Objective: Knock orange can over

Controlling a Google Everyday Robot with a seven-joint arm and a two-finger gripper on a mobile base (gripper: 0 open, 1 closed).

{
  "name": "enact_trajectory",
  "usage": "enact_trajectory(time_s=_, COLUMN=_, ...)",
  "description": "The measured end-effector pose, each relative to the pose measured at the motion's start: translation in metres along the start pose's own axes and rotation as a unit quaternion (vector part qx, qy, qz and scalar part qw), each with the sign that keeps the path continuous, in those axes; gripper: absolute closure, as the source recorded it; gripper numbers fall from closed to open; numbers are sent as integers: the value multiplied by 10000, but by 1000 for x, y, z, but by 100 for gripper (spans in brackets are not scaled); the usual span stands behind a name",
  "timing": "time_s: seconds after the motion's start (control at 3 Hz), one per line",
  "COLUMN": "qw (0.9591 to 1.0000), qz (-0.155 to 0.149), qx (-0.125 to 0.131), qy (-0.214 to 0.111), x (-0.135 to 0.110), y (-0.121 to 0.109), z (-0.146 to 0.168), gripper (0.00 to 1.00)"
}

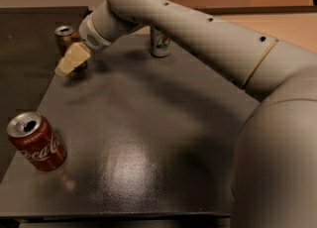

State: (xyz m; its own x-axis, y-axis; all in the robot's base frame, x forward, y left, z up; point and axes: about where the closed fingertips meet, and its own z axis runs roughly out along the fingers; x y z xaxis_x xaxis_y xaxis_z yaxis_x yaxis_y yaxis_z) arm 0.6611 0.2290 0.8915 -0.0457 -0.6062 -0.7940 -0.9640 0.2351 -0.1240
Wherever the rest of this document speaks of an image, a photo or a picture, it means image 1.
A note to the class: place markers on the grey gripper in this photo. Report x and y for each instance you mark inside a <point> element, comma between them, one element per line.
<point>90,36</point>

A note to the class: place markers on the orange LaCroix can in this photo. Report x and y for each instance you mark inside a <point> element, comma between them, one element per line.
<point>65,36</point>

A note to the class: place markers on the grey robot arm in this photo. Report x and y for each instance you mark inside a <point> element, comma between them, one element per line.
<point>275,162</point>

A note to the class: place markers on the white green 7up can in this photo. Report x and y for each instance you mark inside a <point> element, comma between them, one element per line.
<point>159,43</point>

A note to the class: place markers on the red Coca-Cola can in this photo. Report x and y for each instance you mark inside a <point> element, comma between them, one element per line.
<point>34,137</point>

